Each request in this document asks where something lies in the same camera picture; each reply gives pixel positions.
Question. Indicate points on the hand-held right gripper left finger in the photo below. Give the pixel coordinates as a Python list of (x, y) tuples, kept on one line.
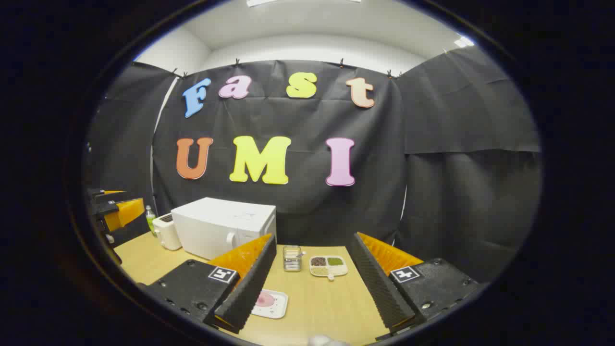
[(250, 293)]

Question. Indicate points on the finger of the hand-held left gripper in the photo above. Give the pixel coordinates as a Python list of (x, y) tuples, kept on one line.
[(108, 196), (125, 214)]

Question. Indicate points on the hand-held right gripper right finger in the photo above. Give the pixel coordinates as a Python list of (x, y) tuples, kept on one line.
[(379, 288)]

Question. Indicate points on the pink round food slice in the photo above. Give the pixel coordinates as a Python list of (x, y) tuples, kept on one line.
[(265, 301)]

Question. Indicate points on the white square plate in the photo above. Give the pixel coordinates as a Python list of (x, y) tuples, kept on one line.
[(277, 308)]

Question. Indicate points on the white microwave oven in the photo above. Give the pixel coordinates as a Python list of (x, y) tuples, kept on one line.
[(216, 226)]

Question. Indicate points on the green plastic bottle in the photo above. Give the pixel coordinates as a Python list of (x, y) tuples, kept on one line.
[(150, 220)]

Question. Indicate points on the white toaster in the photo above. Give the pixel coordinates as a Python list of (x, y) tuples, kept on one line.
[(167, 233)]

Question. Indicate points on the ribbed glass jar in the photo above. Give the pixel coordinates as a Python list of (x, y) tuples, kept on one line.
[(292, 259)]

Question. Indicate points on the white divided dish with grains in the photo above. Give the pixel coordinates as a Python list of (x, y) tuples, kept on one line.
[(329, 266)]

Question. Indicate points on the ceiling light panel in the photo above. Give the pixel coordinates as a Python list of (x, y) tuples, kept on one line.
[(464, 42), (262, 2)]

